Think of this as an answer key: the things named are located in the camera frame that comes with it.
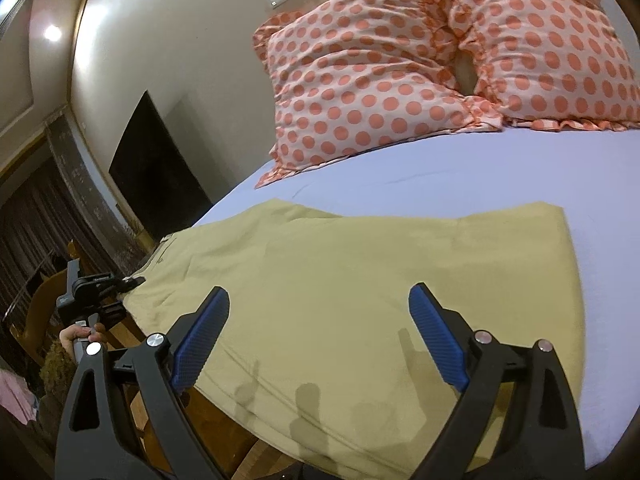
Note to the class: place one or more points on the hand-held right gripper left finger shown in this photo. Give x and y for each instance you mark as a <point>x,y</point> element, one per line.
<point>196,345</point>

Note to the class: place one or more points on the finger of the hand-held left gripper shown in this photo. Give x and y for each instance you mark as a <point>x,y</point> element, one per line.
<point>131,284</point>

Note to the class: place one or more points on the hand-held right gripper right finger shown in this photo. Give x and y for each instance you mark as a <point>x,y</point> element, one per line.
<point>436,341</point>

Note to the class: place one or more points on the tan pants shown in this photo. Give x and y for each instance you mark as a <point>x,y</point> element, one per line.
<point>350,290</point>

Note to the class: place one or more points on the person's left forearm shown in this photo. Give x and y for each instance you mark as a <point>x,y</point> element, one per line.
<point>56,367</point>

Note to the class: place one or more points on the person's left hand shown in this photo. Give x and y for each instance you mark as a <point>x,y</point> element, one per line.
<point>75,332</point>

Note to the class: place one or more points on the wooden chair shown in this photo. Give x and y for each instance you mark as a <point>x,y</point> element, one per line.
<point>42,305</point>

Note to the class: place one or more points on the dark brown curtain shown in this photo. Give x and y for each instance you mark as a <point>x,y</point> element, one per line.
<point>30,210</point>

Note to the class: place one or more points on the black flat panel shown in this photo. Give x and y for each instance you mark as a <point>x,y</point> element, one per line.
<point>157,175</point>

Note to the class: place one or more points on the grey patterned curtain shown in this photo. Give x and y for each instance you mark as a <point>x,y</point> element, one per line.
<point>85,175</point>

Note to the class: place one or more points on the pink cloth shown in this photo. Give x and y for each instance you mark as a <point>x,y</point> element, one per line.
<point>15,392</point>

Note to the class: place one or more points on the bed with lavender sheet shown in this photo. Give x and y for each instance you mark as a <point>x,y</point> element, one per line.
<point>500,175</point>

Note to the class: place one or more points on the round ceiling light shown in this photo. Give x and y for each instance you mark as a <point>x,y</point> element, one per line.
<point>52,33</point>

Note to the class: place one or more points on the orange polka dot pillow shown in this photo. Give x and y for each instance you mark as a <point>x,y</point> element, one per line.
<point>360,80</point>
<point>540,35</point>

